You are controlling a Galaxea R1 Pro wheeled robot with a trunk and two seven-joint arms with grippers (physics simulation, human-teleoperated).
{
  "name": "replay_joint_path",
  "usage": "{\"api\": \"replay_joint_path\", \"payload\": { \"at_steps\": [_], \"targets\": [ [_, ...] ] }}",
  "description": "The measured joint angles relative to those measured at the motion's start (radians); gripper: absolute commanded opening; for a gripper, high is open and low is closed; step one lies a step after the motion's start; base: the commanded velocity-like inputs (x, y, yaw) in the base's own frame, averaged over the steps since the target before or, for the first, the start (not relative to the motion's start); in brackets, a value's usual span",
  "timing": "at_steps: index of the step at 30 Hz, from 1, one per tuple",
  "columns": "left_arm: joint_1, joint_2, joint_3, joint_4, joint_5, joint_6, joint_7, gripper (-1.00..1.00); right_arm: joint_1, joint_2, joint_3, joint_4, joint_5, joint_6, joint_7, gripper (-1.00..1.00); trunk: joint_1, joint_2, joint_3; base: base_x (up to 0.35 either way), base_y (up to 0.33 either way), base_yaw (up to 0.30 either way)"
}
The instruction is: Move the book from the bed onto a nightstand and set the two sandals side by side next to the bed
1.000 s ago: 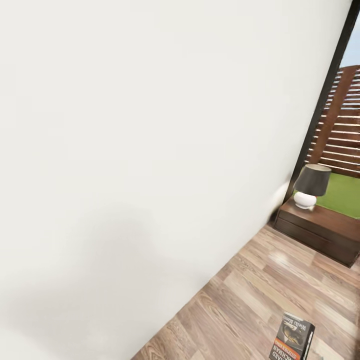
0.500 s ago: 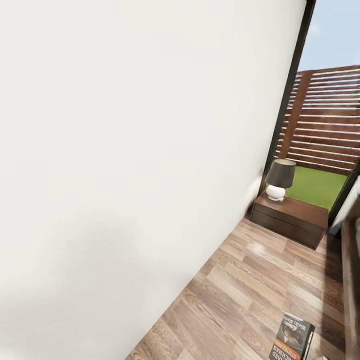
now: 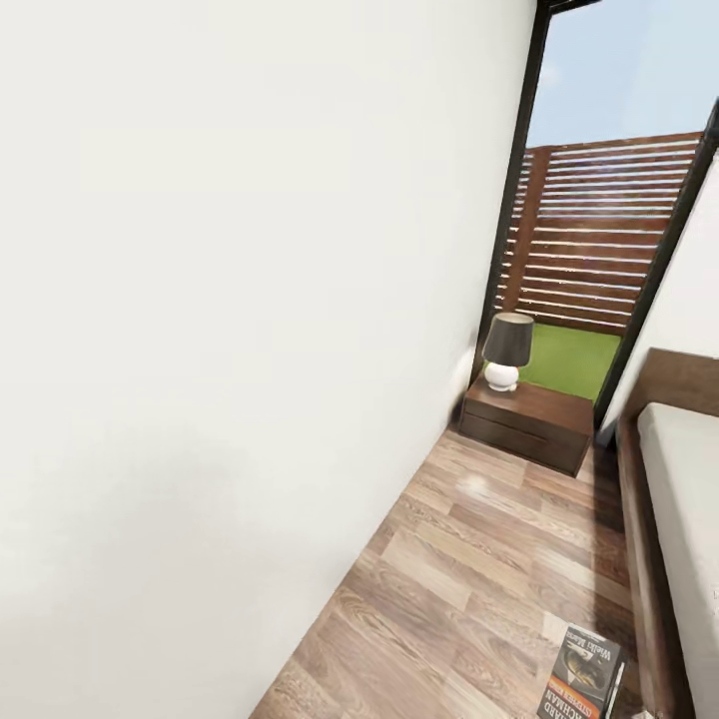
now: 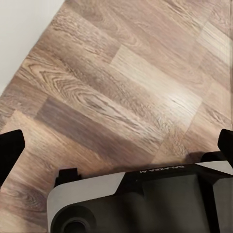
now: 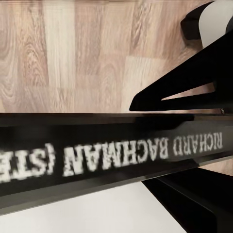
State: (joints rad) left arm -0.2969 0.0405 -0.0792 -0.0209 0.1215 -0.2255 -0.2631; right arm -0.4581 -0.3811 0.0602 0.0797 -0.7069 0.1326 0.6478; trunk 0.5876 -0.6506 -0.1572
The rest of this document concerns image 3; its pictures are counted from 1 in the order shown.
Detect hardback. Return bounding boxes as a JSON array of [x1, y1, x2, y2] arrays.
[[537, 622, 630, 719]]

